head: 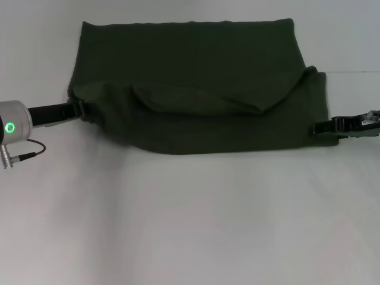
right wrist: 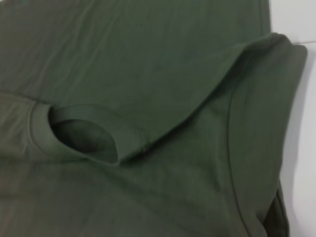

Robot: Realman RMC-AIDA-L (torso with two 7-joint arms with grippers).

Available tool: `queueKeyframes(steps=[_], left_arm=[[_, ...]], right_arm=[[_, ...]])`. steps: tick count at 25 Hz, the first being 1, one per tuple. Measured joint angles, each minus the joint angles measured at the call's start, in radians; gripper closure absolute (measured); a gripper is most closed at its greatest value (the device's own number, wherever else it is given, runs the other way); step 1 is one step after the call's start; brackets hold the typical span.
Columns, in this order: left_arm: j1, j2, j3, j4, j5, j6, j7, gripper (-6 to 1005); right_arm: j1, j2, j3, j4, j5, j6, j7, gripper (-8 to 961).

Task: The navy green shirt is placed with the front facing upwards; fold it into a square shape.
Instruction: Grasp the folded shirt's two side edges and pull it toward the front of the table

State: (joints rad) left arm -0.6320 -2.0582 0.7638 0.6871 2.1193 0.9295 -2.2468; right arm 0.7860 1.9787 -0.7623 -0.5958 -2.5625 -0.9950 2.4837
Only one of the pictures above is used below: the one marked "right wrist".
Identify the dark green FREE! t-shirt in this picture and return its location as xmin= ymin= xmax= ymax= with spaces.
xmin=0 ymin=0 xmax=309 ymax=237

